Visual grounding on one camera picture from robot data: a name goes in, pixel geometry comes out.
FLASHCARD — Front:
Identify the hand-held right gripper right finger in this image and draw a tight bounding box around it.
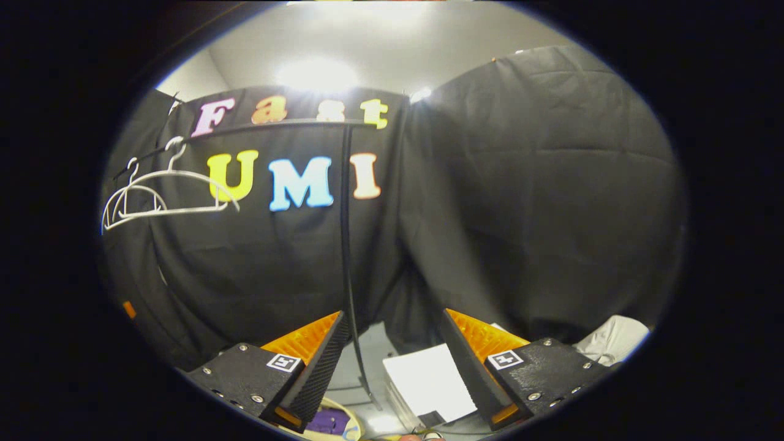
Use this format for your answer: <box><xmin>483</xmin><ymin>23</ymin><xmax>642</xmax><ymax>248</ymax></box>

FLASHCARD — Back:
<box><xmin>441</xmin><ymin>308</ymin><xmax>613</xmax><ymax>431</ymax></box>

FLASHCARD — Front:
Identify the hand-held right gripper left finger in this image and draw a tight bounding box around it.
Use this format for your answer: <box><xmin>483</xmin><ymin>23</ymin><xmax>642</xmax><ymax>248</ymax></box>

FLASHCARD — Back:
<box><xmin>183</xmin><ymin>310</ymin><xmax>350</xmax><ymax>434</ymax></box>

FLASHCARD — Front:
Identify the purple knit cardigan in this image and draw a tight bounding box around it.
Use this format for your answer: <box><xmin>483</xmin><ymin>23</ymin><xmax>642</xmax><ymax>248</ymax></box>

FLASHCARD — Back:
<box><xmin>305</xmin><ymin>408</ymin><xmax>351</xmax><ymax>437</ymax></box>

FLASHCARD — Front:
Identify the cream laundry hamper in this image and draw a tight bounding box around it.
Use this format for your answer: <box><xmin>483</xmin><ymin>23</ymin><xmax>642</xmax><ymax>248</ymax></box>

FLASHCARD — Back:
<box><xmin>279</xmin><ymin>395</ymin><xmax>368</xmax><ymax>441</ymax></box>

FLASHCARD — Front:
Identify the black clothes rack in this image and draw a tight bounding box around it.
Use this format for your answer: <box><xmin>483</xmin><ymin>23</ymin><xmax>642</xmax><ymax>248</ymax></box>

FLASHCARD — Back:
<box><xmin>113</xmin><ymin>119</ymin><xmax>383</xmax><ymax>411</ymax></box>

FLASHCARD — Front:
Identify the white plastic hanger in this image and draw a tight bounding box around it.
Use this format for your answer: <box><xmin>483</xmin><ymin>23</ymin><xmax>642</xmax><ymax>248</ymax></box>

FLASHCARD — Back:
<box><xmin>103</xmin><ymin>136</ymin><xmax>241</xmax><ymax>233</ymax></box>
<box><xmin>101</xmin><ymin>157</ymin><xmax>168</xmax><ymax>235</ymax></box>

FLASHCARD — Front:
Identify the white paper sheet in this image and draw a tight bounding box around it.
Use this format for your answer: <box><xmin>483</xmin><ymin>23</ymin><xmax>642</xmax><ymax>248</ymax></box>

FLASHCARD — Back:
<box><xmin>383</xmin><ymin>343</ymin><xmax>478</xmax><ymax>429</ymax></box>

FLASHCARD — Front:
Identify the light grey cloth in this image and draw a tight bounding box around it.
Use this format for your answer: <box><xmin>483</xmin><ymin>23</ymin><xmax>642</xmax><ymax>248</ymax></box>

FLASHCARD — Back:
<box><xmin>573</xmin><ymin>315</ymin><xmax>650</xmax><ymax>367</ymax></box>

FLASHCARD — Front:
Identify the black backdrop cloth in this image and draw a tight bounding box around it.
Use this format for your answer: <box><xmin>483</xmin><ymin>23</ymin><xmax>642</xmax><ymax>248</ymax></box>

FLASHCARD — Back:
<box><xmin>98</xmin><ymin>44</ymin><xmax>687</xmax><ymax>371</ymax></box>

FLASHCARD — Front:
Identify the large ceiling light panel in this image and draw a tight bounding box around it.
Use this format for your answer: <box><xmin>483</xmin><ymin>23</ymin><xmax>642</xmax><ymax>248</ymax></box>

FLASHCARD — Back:
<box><xmin>288</xmin><ymin>0</ymin><xmax>442</xmax><ymax>13</ymax></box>

